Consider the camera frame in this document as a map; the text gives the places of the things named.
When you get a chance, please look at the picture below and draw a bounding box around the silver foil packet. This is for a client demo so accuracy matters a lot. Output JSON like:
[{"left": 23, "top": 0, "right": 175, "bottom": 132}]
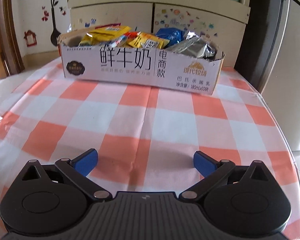
[{"left": 166, "top": 31, "right": 217, "bottom": 59}]

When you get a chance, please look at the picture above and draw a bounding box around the light blue toast snack packet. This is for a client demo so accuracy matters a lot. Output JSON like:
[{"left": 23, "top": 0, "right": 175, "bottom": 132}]
[{"left": 108, "top": 35, "right": 127, "bottom": 48}]

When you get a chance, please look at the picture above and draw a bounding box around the yellow barcode snack packet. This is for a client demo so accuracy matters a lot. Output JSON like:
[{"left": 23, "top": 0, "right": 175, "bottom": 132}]
[{"left": 79, "top": 25, "right": 131, "bottom": 46}]

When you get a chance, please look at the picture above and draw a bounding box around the dark blue foil packet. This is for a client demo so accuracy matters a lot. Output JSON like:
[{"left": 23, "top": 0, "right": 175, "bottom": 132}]
[{"left": 155, "top": 28, "right": 185, "bottom": 48}]

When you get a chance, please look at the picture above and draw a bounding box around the red snack packet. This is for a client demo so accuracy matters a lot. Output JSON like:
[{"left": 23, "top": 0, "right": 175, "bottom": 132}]
[{"left": 125, "top": 31, "right": 140, "bottom": 40}]

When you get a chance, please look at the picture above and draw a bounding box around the yellow little waffle packet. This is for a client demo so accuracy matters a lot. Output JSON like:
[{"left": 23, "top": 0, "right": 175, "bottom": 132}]
[{"left": 128, "top": 32, "right": 170, "bottom": 49}]

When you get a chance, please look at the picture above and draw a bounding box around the red checkered tablecloth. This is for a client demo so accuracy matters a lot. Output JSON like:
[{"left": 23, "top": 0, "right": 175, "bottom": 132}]
[{"left": 0, "top": 59, "right": 300, "bottom": 239}]

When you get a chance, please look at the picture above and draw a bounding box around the white cardboard milk box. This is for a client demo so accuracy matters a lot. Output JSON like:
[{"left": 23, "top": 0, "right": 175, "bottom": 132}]
[{"left": 58, "top": 29, "right": 224, "bottom": 95}]

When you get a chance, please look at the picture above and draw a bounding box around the silver refrigerator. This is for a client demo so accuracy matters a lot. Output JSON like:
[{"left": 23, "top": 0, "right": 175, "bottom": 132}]
[{"left": 235, "top": 0, "right": 300, "bottom": 151}]

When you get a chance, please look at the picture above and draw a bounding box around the wooden door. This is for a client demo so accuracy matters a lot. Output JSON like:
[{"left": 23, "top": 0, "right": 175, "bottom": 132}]
[{"left": 0, "top": 0, "right": 25, "bottom": 79}]

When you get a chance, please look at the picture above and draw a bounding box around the cream cabinet with stickers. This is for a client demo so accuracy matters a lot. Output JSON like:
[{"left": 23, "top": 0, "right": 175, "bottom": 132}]
[{"left": 67, "top": 0, "right": 250, "bottom": 67}]

